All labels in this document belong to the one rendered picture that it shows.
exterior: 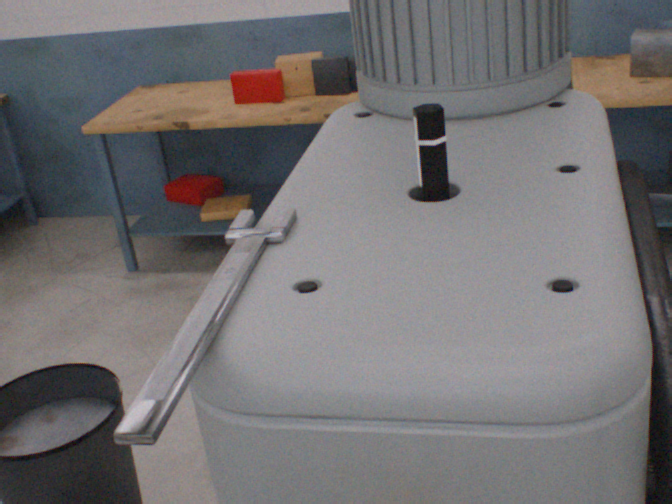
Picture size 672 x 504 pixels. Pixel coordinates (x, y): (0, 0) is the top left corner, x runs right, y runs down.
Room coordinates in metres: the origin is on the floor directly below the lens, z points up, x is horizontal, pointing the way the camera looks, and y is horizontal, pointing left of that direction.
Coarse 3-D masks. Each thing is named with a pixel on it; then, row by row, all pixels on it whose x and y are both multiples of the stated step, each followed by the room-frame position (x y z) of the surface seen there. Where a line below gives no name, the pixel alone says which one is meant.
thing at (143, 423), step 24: (240, 216) 0.54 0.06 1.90; (288, 216) 0.53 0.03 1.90; (240, 240) 0.51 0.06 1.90; (264, 240) 0.50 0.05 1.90; (240, 264) 0.47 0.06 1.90; (216, 288) 0.44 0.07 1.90; (240, 288) 0.45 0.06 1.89; (192, 312) 0.42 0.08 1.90; (216, 312) 0.41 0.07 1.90; (192, 336) 0.39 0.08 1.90; (168, 360) 0.37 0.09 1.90; (192, 360) 0.37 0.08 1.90; (144, 384) 0.35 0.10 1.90; (168, 384) 0.35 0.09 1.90; (144, 408) 0.33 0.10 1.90; (168, 408) 0.33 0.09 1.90; (120, 432) 0.32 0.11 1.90; (144, 432) 0.31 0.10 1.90
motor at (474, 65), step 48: (384, 0) 0.74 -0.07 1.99; (432, 0) 0.71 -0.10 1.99; (480, 0) 0.71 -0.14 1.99; (528, 0) 0.71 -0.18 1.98; (384, 48) 0.74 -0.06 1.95; (432, 48) 0.71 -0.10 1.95; (480, 48) 0.71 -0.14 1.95; (528, 48) 0.71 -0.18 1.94; (384, 96) 0.74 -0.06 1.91; (432, 96) 0.71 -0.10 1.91; (480, 96) 0.70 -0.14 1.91; (528, 96) 0.71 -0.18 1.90
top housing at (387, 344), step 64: (384, 128) 0.71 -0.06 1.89; (448, 128) 0.69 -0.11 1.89; (512, 128) 0.67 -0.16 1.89; (576, 128) 0.65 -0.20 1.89; (320, 192) 0.59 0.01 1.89; (384, 192) 0.57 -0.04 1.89; (512, 192) 0.54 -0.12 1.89; (576, 192) 0.52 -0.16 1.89; (320, 256) 0.48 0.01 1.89; (384, 256) 0.47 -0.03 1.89; (448, 256) 0.46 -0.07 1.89; (512, 256) 0.45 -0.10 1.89; (576, 256) 0.44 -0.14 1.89; (256, 320) 0.41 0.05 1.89; (320, 320) 0.40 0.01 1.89; (384, 320) 0.39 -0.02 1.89; (448, 320) 0.39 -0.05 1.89; (512, 320) 0.38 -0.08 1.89; (576, 320) 0.37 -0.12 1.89; (640, 320) 0.37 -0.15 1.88; (192, 384) 0.40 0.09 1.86; (256, 384) 0.37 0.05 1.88; (320, 384) 0.36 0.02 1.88; (384, 384) 0.35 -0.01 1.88; (448, 384) 0.34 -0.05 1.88; (512, 384) 0.34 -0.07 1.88; (576, 384) 0.33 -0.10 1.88; (640, 384) 0.35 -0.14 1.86; (256, 448) 0.37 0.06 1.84; (320, 448) 0.36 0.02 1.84; (384, 448) 0.35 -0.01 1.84; (448, 448) 0.34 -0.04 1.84; (512, 448) 0.33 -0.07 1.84; (576, 448) 0.33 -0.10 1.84; (640, 448) 0.35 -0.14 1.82
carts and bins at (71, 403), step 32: (32, 384) 2.45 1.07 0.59; (64, 384) 2.47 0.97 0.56; (96, 384) 2.45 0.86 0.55; (0, 416) 2.35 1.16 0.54; (32, 416) 2.38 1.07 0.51; (64, 416) 2.36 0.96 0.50; (96, 416) 2.33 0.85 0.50; (0, 448) 2.23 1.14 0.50; (32, 448) 2.21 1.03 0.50; (64, 448) 2.04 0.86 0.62; (96, 448) 2.10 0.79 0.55; (128, 448) 2.24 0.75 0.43; (0, 480) 2.06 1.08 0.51; (32, 480) 2.02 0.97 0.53; (64, 480) 2.04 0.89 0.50; (96, 480) 2.09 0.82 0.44; (128, 480) 2.19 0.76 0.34
